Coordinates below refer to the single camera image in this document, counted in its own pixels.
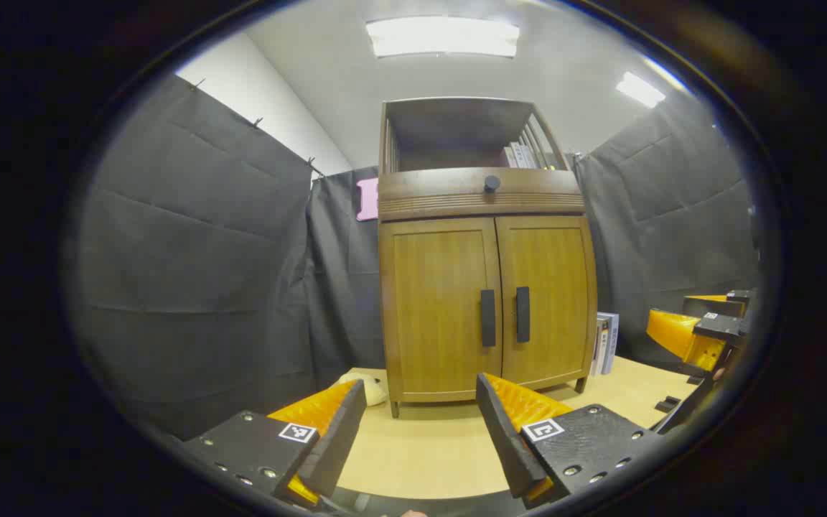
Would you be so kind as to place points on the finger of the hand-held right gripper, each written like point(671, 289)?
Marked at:
point(715, 305)
point(675, 336)

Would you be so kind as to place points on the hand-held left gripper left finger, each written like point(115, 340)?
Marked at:
point(338, 438)

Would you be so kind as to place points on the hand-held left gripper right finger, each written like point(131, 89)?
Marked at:
point(507, 445)

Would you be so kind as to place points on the wooden cabinet door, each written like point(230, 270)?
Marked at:
point(557, 287)
point(435, 309)

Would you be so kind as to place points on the wooden double-door shoe cabinet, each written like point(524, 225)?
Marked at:
point(456, 129)

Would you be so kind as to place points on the cream soft object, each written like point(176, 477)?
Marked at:
point(374, 388)

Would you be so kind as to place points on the pale blue book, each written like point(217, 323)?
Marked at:
point(613, 341)

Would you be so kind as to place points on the small black block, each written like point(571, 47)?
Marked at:
point(667, 404)

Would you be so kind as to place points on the dark white book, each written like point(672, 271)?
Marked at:
point(603, 345)

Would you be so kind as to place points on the small ceiling light panel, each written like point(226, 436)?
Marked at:
point(639, 90)

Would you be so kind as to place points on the black backdrop cloth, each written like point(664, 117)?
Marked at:
point(205, 251)

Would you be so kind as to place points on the pale upright books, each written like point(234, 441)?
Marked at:
point(520, 156)

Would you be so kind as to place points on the black round drawer knob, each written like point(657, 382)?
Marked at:
point(492, 184)

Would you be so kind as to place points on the wooden drawer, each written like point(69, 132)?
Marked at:
point(442, 194)

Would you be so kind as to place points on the large ceiling light panel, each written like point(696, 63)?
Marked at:
point(442, 36)

